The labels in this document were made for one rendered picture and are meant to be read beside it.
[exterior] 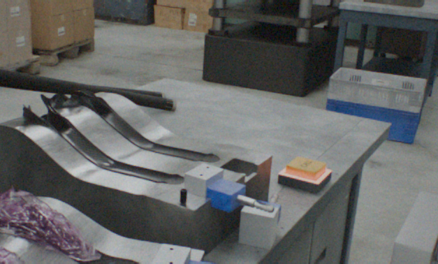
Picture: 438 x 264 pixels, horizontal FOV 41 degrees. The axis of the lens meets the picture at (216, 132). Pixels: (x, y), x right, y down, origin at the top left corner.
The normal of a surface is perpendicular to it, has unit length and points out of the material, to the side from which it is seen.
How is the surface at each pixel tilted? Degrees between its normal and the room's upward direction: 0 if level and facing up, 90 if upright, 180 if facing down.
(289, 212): 0
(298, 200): 0
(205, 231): 90
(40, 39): 90
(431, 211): 0
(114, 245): 12
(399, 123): 91
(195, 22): 87
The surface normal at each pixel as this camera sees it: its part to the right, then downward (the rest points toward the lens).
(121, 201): -0.48, 0.26
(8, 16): 0.93, 0.16
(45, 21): -0.29, 0.29
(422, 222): 0.06, -0.94
